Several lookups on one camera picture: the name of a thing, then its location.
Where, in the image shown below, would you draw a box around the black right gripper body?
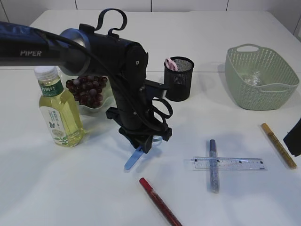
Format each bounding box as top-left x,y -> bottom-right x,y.
283,119 -> 301,157

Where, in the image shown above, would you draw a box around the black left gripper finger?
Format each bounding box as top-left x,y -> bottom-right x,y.
156,127 -> 172,142
127,134 -> 153,153

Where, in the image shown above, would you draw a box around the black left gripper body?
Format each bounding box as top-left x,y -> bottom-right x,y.
106,85 -> 173,136

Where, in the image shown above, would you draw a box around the blue scissors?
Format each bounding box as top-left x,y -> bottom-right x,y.
124,136 -> 163,171

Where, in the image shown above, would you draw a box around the clear plastic ruler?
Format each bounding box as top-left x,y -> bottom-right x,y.
184,157 -> 267,171

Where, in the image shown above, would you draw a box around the purple artificial grape bunch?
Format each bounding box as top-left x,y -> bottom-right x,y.
65,75 -> 112,109

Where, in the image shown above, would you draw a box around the pink scissors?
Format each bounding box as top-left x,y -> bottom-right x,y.
165,58 -> 178,71

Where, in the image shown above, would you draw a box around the clear plastic sheet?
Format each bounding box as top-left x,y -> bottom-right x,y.
244,71 -> 263,86

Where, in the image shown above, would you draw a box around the yellow tea bottle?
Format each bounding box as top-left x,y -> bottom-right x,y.
34,66 -> 85,147

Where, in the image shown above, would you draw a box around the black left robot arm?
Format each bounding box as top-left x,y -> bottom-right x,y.
0,11 -> 173,153

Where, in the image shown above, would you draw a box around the gold glitter pen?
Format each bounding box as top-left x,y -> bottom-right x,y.
261,123 -> 297,170

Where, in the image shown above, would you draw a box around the green wavy glass plate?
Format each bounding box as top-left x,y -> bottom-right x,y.
59,71 -> 114,113

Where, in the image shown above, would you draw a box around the black mesh pen holder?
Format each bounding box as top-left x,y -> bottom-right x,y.
164,56 -> 194,102

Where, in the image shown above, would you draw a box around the red glitter pen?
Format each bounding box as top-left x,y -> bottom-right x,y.
139,178 -> 183,226

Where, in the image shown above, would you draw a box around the silver glitter pen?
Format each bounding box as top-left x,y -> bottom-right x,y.
209,139 -> 220,194

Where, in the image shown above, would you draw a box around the green woven plastic basket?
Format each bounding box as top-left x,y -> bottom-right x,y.
225,44 -> 300,111

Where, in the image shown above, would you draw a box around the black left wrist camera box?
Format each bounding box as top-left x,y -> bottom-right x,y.
144,80 -> 169,100

